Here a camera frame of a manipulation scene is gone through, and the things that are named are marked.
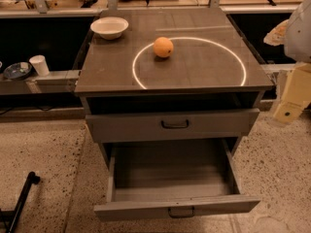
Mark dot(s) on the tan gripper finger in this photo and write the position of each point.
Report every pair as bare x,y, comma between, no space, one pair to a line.
276,36

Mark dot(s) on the grey drawer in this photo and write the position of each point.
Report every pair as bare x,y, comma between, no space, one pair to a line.
172,179
171,126

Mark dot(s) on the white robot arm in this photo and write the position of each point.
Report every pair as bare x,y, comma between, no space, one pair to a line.
295,35

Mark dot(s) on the grey drawer cabinet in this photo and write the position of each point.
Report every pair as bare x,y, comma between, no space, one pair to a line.
210,68

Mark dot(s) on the grey top drawer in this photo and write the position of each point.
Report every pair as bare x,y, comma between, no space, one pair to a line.
171,126

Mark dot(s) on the orange fruit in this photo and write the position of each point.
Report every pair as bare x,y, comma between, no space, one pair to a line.
163,47

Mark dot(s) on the white bowl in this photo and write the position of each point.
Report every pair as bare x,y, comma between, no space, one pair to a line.
109,28

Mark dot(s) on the white paper cup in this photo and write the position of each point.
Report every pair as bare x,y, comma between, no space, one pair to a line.
40,65

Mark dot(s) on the black stand leg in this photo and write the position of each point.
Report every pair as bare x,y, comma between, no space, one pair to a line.
9,219

